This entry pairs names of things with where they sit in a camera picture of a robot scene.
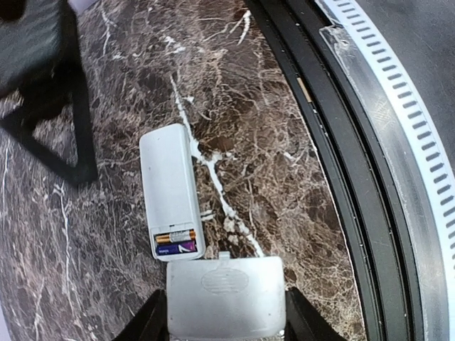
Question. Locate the white slotted cable duct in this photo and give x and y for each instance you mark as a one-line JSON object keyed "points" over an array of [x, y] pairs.
{"points": [[370, 57]]}

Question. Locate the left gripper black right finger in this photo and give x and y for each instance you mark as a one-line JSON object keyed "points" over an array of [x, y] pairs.
{"points": [[304, 321]]}

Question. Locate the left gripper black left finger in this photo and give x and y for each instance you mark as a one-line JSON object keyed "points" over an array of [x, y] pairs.
{"points": [[150, 322]]}

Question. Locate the battery with yellow tip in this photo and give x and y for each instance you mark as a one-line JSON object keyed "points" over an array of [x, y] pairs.
{"points": [[175, 237]]}

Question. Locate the white battery cover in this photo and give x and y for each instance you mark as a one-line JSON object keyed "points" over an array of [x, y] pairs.
{"points": [[226, 299]]}

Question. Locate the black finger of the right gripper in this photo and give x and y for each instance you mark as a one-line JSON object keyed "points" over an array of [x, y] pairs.
{"points": [[40, 59]]}

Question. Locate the black front rail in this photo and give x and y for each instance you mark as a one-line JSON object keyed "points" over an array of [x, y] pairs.
{"points": [[365, 196]]}

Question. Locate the battery with blue tip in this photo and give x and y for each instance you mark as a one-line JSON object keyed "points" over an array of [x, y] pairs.
{"points": [[176, 248]]}

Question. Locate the white remote control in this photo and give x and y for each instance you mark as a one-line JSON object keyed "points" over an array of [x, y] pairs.
{"points": [[169, 186]]}

